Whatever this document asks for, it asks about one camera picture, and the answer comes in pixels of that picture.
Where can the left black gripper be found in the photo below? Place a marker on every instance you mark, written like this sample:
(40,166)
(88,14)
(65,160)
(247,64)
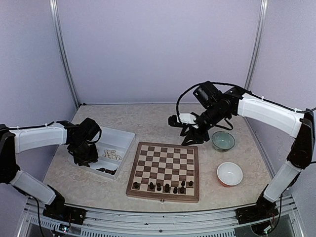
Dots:
(93,157)

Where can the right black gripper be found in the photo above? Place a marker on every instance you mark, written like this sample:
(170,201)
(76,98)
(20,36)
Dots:
(194,133)

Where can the wooden chess board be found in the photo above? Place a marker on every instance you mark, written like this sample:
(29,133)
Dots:
(165,164)

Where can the dark chess queen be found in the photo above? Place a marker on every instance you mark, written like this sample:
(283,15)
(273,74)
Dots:
(182,190)

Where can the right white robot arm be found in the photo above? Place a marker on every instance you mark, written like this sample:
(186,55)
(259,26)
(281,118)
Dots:
(240,102)

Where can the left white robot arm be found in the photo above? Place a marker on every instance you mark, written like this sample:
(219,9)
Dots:
(80,140)

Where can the pile of white chess pieces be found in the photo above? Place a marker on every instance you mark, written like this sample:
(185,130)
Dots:
(109,154)

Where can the pile of dark chess pieces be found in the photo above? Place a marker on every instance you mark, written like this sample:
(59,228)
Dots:
(107,171)

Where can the white divided plastic tray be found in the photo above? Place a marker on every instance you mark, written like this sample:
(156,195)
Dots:
(112,148)

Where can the clear glass bowl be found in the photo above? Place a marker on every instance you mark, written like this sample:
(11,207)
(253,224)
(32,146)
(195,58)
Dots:
(223,141)

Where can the white orange ceramic bowl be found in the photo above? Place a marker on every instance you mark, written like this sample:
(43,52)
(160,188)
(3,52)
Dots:
(229,174)

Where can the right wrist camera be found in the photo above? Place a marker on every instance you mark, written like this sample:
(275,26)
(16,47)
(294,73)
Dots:
(183,119)

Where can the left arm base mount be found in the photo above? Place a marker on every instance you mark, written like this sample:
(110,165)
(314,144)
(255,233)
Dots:
(72,215)

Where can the front aluminium rail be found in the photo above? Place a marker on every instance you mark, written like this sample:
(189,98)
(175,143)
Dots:
(99,222)

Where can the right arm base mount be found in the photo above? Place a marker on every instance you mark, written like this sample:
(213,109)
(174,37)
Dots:
(254,213)

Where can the right aluminium frame post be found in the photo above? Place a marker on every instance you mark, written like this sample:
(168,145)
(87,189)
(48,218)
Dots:
(257,43)

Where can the aluminium frame post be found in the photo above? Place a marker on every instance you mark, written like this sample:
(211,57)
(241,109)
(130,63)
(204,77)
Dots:
(62,50)
(257,43)

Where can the left aluminium frame post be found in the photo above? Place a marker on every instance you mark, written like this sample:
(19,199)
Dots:
(62,50)

